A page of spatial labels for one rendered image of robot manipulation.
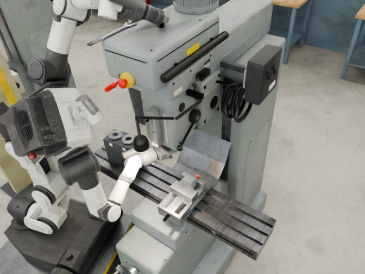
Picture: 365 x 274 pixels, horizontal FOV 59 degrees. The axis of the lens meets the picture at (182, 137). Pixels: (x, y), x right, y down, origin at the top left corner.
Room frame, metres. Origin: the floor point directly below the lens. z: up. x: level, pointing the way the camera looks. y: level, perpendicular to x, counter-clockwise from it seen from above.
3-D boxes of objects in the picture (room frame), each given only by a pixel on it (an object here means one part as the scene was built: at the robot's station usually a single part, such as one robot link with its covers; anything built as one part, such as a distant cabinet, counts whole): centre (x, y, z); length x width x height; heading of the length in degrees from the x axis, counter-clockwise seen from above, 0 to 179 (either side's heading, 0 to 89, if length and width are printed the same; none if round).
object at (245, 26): (1.66, -0.25, 1.66); 0.80 x 0.23 x 0.20; 142
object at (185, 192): (1.16, 0.01, 1.00); 0.15 x 0.06 x 0.04; 53
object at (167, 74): (1.21, -0.08, 1.79); 0.45 x 0.04 x 0.04; 142
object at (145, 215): (1.27, 0.06, 0.77); 0.50 x 0.35 x 0.12; 142
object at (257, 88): (1.30, -0.39, 1.62); 0.20 x 0.09 x 0.21; 142
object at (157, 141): (1.18, 0.12, 1.45); 0.04 x 0.04 x 0.21; 52
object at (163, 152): (1.23, 0.14, 1.23); 0.13 x 0.12 x 0.10; 27
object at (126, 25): (1.22, 0.25, 1.89); 0.24 x 0.04 x 0.01; 141
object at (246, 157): (1.76, -0.32, 0.78); 0.50 x 0.47 x 1.56; 142
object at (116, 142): (1.53, 0.37, 1.01); 0.22 x 0.12 x 0.20; 60
